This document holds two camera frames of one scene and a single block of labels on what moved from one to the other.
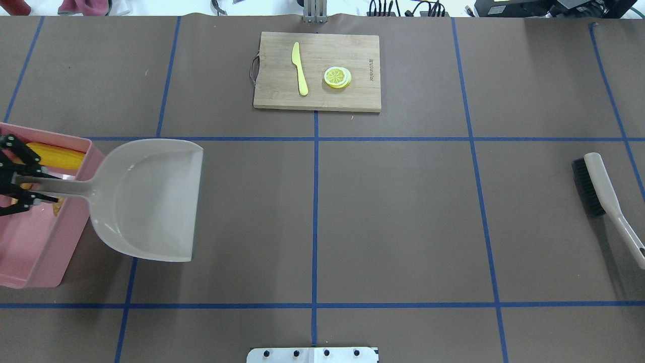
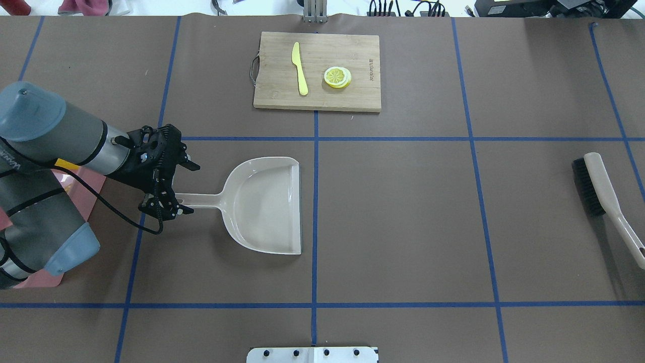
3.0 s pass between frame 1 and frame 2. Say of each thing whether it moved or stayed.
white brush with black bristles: stayed
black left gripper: moved
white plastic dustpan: moved
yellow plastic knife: stayed
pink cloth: stayed
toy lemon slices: stayed
